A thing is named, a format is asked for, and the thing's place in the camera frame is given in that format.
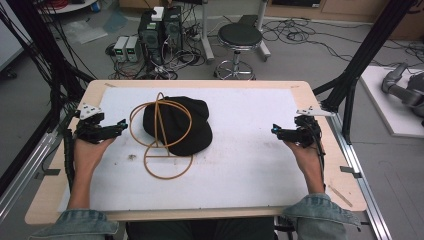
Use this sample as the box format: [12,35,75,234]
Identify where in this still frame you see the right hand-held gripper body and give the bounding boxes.
[282,106,336,150]

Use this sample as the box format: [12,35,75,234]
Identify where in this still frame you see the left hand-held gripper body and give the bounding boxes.
[73,102,118,145]

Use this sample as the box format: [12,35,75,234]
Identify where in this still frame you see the brown wire hat stand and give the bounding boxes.
[128,91,195,181]

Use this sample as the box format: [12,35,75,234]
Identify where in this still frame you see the black hat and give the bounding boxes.
[142,95,214,157]

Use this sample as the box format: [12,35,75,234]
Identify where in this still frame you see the person's left hand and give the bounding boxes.
[73,136,116,172]

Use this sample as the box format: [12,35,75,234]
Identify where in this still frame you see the person's right hand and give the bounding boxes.
[283,139,325,179]

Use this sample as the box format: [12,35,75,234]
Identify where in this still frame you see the white table mat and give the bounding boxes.
[57,86,310,213]

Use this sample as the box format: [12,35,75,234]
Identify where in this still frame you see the thin wooden stick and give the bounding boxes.
[327,184,354,208]

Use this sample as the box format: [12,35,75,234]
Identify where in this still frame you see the grey power supply unit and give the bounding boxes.
[112,35,130,63]
[125,35,142,63]

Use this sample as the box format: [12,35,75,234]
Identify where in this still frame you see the white floor board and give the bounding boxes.
[359,64,424,140]

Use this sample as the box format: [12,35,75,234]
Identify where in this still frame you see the large black computer tower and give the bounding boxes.
[137,9,165,67]

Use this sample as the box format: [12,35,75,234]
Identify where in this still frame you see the white desk leg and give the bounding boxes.
[254,0,272,63]
[199,0,216,65]

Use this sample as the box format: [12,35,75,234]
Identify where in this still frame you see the clear plastic sheet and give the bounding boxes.
[62,19,109,45]

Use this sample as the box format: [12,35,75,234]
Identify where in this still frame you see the black round stool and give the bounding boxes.
[213,22,265,81]

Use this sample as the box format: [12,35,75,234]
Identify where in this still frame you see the small black computer tower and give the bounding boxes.
[162,5,184,53]

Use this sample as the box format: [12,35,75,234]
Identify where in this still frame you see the white box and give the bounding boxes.
[150,6,165,22]

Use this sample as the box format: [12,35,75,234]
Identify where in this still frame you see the white round table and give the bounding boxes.
[37,0,98,15]

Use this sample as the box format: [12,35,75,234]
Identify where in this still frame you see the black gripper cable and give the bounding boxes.
[308,121,327,188]

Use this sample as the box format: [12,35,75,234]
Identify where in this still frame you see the black cable chain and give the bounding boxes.
[63,128,77,193]

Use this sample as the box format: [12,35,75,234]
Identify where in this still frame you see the aluminium rail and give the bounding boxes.
[328,111,394,240]
[0,109,76,225]

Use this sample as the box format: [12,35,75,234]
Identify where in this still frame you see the tangle of floor cables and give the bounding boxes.
[104,19,208,81]

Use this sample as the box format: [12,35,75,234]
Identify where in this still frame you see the black frame post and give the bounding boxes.
[0,0,96,198]
[312,0,419,145]

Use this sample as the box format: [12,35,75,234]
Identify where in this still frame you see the long black floor cables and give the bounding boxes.
[261,17,424,69]

